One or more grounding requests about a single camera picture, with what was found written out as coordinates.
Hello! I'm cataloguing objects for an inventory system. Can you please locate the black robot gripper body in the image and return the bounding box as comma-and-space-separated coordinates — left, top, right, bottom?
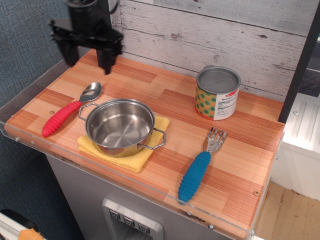
48, 0, 124, 55

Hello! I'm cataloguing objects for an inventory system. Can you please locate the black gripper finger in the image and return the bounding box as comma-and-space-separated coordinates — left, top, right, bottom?
96, 48, 118, 75
57, 40, 79, 67

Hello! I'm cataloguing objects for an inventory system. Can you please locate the red handled metal spoon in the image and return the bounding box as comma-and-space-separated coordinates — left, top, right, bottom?
41, 82, 102, 137

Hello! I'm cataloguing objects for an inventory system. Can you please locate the stainless steel pot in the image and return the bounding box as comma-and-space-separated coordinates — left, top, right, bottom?
78, 98, 166, 158

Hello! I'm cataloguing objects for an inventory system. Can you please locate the clear acrylic table guard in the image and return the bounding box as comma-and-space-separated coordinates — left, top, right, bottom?
8, 50, 260, 238

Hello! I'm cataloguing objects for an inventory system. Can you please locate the yellow folded cloth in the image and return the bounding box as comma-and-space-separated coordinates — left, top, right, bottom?
77, 115, 170, 173

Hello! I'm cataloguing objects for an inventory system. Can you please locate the toy food can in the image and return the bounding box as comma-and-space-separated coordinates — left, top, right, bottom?
195, 65, 241, 121

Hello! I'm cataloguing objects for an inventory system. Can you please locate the grey cabinet with dispenser panel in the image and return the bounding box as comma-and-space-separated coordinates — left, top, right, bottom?
47, 155, 253, 240

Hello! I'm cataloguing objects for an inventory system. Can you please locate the orange and black object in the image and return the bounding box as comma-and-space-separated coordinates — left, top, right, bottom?
0, 209, 45, 240

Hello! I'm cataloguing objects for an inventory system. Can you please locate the white plastic unit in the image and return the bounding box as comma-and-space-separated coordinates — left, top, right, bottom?
270, 93, 320, 200

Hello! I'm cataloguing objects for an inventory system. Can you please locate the blue handled metal fork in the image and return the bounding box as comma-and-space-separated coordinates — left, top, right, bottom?
178, 127, 227, 203

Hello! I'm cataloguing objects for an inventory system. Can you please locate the dark vertical post right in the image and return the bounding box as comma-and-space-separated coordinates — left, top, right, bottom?
278, 2, 320, 124

